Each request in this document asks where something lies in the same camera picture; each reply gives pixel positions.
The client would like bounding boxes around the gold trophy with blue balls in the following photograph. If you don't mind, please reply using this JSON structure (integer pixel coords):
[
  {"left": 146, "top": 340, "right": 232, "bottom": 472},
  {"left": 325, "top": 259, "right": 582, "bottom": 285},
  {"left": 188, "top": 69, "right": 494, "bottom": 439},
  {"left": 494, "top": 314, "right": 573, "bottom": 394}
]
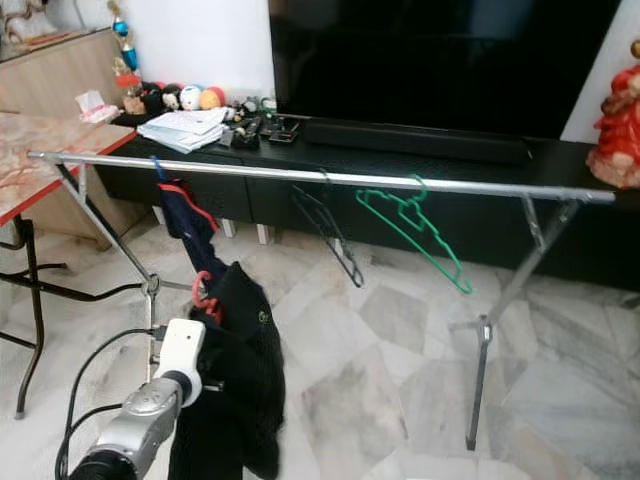
[{"left": 105, "top": 0, "right": 141, "bottom": 76}]

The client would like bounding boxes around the white round plush toy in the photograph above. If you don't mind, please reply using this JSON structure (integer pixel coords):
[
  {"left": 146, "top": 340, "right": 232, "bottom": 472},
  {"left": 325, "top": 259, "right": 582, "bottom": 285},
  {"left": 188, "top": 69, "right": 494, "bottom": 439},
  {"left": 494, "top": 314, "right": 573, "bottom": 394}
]
[{"left": 178, "top": 85, "right": 203, "bottom": 111}]

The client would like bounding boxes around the pink white tissue pack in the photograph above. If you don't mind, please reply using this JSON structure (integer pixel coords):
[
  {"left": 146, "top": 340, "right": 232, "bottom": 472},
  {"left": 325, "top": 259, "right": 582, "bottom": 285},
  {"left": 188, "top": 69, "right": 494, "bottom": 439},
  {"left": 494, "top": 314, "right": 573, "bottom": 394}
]
[{"left": 75, "top": 90, "right": 121, "bottom": 123}]

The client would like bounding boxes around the orange round plush toy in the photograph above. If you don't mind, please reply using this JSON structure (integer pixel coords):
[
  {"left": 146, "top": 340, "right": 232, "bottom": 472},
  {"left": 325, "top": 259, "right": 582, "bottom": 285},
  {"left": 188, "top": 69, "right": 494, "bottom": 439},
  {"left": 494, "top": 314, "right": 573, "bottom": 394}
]
[{"left": 200, "top": 87, "right": 227, "bottom": 110}]

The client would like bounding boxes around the stack of white papers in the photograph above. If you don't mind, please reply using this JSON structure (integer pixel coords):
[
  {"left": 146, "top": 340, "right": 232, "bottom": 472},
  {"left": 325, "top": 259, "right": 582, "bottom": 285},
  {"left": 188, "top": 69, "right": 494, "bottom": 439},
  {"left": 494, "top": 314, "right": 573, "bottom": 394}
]
[{"left": 137, "top": 107, "right": 231, "bottom": 154}]

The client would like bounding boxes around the white porcelain figurine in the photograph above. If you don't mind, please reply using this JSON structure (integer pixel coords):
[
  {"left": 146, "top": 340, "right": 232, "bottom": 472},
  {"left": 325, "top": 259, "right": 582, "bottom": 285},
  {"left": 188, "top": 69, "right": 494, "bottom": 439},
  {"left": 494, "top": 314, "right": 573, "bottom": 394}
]
[{"left": 0, "top": 0, "right": 61, "bottom": 43}]

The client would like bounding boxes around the light wood sideboard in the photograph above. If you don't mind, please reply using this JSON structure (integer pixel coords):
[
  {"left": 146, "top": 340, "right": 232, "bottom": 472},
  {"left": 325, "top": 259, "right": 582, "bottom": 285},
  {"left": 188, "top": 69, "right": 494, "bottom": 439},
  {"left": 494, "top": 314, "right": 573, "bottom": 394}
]
[{"left": 0, "top": 28, "right": 136, "bottom": 116}]

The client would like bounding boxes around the red plastic hanger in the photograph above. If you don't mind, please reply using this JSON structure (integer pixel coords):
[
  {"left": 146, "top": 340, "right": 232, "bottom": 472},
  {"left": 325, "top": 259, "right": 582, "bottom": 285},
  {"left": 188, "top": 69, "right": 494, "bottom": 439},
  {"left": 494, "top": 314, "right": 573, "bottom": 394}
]
[{"left": 192, "top": 270, "right": 221, "bottom": 323}]

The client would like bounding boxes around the small black box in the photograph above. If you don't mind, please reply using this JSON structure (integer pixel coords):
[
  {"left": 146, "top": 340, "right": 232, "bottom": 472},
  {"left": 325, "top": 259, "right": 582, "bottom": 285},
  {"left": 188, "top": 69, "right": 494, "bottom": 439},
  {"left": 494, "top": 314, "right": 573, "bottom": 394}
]
[{"left": 262, "top": 115, "right": 301, "bottom": 146}]

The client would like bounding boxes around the black flat television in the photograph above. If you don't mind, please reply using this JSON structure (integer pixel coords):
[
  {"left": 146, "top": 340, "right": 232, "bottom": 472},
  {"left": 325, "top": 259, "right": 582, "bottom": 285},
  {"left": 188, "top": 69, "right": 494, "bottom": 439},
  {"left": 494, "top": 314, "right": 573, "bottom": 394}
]
[{"left": 268, "top": 0, "right": 623, "bottom": 141}]

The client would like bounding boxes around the navy blue t-shirt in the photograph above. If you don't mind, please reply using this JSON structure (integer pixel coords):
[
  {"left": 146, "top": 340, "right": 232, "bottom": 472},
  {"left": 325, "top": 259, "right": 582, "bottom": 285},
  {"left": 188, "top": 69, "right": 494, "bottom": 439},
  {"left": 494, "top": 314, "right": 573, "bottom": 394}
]
[{"left": 155, "top": 180, "right": 226, "bottom": 301}]

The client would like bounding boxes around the small dark toy figure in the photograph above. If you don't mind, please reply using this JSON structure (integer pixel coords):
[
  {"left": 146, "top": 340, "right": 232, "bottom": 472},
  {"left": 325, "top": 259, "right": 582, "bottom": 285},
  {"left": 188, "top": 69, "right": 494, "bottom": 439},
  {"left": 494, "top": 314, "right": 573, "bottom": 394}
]
[{"left": 228, "top": 95, "right": 263, "bottom": 123}]

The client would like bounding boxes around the glass jar with red lid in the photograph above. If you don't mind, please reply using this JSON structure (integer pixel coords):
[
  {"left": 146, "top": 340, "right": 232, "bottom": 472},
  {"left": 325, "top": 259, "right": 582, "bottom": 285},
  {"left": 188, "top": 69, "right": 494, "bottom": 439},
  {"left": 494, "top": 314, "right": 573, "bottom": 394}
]
[{"left": 120, "top": 72, "right": 148, "bottom": 116}]

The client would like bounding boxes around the marble pattern folding table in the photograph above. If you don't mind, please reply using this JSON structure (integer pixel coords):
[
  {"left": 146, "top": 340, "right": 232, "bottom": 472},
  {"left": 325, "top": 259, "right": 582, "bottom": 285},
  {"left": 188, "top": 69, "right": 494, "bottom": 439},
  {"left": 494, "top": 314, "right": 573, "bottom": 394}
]
[{"left": 0, "top": 110, "right": 161, "bottom": 419}]

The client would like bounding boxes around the hanger with blue hook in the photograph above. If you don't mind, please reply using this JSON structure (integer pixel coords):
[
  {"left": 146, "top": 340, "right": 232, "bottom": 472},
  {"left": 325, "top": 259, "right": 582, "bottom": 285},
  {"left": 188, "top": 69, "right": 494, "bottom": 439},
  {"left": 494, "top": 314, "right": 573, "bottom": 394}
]
[{"left": 150, "top": 155, "right": 219, "bottom": 233}]

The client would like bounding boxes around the red laughing Buddha statue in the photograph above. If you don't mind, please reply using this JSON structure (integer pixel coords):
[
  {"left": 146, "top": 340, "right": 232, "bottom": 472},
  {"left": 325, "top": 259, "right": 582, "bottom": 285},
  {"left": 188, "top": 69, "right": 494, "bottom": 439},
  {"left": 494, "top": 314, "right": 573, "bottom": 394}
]
[{"left": 585, "top": 38, "right": 640, "bottom": 191}]

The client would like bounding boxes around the black mouse plush toy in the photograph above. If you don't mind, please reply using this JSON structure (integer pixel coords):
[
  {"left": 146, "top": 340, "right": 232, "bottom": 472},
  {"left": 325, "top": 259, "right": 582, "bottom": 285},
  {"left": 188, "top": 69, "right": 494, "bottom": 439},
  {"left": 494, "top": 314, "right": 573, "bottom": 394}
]
[{"left": 140, "top": 82, "right": 183, "bottom": 116}]

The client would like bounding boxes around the black low TV console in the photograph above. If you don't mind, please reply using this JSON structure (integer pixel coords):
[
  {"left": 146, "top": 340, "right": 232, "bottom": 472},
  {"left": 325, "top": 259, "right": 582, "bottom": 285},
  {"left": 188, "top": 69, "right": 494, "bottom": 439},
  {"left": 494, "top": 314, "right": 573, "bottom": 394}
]
[{"left": 90, "top": 122, "right": 640, "bottom": 291}]

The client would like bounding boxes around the black plastic hanger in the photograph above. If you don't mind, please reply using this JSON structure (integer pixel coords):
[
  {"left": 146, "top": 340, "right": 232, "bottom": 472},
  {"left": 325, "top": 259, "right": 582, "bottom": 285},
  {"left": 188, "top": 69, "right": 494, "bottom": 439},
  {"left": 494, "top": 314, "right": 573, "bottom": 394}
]
[{"left": 290, "top": 170, "right": 366, "bottom": 289}]

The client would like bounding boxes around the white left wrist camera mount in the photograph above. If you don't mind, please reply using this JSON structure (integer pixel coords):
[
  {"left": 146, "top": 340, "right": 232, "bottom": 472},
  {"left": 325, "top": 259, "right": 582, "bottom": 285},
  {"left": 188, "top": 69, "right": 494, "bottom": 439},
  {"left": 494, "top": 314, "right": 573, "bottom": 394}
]
[{"left": 157, "top": 318, "right": 206, "bottom": 381}]

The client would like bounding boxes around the green plastic hanger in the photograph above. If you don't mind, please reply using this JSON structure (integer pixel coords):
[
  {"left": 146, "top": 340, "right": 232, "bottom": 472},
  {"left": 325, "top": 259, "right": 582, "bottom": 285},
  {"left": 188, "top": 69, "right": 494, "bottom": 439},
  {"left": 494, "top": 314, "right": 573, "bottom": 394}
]
[{"left": 355, "top": 175, "right": 474, "bottom": 295}]

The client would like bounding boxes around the black shirt with green print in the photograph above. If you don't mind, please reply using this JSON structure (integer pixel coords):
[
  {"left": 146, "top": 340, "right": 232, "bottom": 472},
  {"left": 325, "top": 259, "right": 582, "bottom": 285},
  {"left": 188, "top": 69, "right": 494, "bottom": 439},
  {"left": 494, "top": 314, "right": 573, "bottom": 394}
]
[{"left": 168, "top": 262, "right": 286, "bottom": 480}]

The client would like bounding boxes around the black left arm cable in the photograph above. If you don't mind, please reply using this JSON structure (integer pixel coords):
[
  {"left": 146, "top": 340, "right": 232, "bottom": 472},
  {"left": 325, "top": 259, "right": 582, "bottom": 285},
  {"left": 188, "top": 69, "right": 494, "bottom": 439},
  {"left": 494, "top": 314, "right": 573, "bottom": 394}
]
[{"left": 55, "top": 325, "right": 171, "bottom": 480}]

